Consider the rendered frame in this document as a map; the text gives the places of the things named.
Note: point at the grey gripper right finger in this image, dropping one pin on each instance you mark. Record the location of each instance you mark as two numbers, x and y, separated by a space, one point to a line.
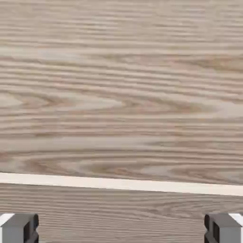
226 232

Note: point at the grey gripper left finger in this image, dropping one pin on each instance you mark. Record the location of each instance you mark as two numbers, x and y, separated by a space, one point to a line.
13 232

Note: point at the light wood cabinet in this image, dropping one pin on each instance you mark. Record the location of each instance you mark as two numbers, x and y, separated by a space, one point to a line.
121 85

